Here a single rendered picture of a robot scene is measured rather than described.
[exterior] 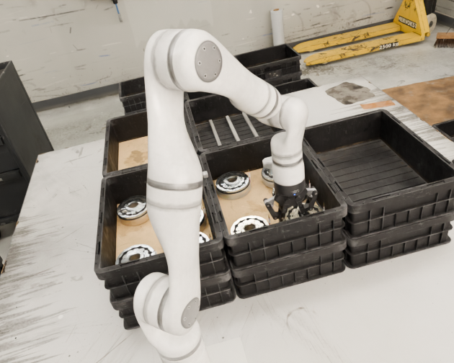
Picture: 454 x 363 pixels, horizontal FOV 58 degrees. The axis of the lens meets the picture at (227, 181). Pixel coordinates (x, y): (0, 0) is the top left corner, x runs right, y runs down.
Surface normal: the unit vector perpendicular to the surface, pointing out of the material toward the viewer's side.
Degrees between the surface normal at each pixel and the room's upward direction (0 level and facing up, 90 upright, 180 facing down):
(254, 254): 90
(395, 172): 0
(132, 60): 90
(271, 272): 90
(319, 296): 0
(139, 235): 0
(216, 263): 90
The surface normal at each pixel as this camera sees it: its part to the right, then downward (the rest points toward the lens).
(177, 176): 0.23, 0.00
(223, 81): 0.77, 0.40
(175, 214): 0.15, 0.29
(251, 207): -0.15, -0.80
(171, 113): 0.73, -0.18
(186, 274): 0.73, 0.15
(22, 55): 0.21, 0.55
